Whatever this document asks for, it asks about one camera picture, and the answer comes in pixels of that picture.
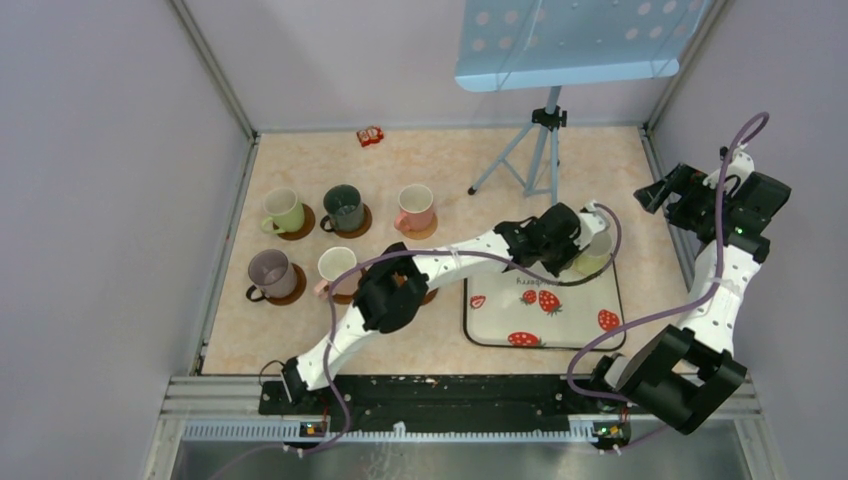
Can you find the yellow mug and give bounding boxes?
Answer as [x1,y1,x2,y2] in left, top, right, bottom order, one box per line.
[572,230,615,276]

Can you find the white strawberry tray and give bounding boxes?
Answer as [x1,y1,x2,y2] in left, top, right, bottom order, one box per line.
[463,267,624,350]

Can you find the brown wooden coaster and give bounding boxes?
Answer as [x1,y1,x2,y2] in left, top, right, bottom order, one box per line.
[334,204,373,239]
[422,289,438,305]
[273,203,316,241]
[332,269,366,305]
[264,264,307,306]

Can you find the woven rattan coaster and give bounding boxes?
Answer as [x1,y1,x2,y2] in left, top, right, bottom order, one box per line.
[401,214,439,240]

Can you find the dark green mug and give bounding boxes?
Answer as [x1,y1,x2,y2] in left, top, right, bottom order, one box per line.
[320,184,364,233]

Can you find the pink white mug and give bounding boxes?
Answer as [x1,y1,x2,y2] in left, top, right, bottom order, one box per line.
[314,246,361,298]

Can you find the purple mug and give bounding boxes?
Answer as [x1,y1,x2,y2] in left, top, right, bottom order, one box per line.
[245,249,298,302]

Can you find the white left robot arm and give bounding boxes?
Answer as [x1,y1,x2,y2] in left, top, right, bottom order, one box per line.
[282,203,609,414]

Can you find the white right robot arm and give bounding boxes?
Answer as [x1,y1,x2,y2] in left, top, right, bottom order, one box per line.
[586,157,791,434]

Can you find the light blue music stand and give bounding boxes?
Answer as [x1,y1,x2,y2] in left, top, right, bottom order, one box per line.
[455,0,712,202]

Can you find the small red box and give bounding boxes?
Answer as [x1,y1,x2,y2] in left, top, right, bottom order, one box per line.
[356,125,385,148]

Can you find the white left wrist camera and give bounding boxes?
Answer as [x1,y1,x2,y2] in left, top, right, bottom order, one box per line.
[575,200,609,251]

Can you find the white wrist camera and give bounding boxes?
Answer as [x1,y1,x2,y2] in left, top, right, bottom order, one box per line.
[575,200,609,251]
[724,146,755,196]

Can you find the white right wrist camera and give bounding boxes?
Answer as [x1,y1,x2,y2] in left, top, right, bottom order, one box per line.
[724,146,755,196]

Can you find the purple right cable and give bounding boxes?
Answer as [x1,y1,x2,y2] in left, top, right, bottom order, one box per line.
[566,111,771,452]

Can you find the purple cable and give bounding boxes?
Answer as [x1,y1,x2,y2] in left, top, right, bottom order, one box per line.
[320,202,624,458]
[566,111,771,452]

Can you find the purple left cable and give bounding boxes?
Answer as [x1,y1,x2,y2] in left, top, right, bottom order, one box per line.
[320,202,624,458]

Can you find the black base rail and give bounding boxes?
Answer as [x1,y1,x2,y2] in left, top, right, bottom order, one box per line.
[258,374,623,434]

